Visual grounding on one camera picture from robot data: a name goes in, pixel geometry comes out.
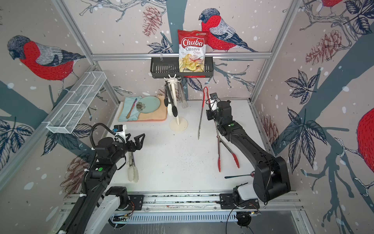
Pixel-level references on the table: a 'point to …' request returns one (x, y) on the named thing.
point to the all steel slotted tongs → (181, 96)
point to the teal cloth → (134, 114)
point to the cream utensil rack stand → (178, 124)
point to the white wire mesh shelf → (64, 121)
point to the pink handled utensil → (129, 114)
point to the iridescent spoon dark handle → (252, 174)
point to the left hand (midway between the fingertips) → (139, 131)
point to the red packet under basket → (193, 76)
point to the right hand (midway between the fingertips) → (209, 103)
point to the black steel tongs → (167, 93)
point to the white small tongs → (170, 109)
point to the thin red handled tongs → (202, 107)
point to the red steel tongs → (233, 156)
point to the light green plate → (152, 104)
